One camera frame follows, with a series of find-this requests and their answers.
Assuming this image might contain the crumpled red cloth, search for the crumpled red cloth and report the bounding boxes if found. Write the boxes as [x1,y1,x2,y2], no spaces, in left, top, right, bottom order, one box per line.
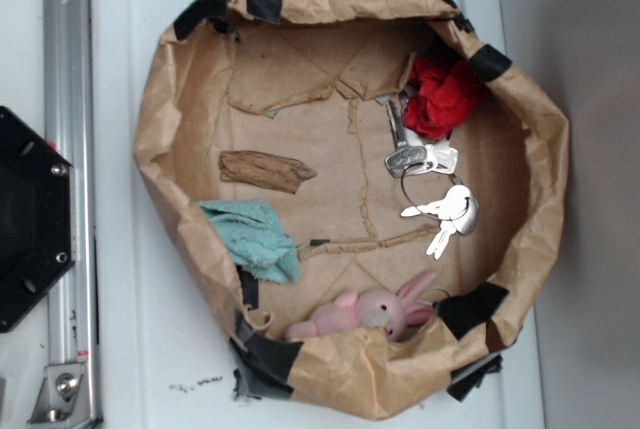
[404,56,488,139]

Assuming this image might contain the brown paper bag tray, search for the brown paper bag tray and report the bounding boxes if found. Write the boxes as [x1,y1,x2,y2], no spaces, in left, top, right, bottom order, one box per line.
[134,0,569,420]

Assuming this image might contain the thin wire key ring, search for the thin wire key ring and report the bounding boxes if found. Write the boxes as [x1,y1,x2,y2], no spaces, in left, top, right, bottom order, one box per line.
[398,160,426,219]

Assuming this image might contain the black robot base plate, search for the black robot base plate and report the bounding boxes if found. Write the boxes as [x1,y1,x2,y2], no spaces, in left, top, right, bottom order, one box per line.
[0,106,73,334]

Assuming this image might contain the brown wooden stick piece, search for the brown wooden stick piece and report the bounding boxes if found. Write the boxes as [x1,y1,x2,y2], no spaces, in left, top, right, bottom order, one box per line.
[219,150,317,194]

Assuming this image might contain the pink plush bunny keychain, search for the pink plush bunny keychain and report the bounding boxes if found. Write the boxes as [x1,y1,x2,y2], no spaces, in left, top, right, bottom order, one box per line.
[285,270,437,342]

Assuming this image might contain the aluminium extrusion rail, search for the aluminium extrusion rail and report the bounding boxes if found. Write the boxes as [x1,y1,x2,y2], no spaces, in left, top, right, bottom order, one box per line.
[27,0,102,428]

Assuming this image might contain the silver corner bracket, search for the silver corner bracket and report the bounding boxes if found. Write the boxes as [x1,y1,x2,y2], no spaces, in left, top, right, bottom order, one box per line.
[26,363,91,428]

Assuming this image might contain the silver key bunch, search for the silver key bunch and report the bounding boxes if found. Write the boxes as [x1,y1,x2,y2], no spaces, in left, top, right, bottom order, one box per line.
[400,184,479,260]

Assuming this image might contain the silver key with oval head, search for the silver key with oval head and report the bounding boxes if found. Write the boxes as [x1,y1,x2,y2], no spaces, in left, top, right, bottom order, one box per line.
[385,96,427,178]

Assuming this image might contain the light blue terry cloth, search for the light blue terry cloth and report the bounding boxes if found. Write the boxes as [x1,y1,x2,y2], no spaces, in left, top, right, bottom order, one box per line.
[198,199,301,284]

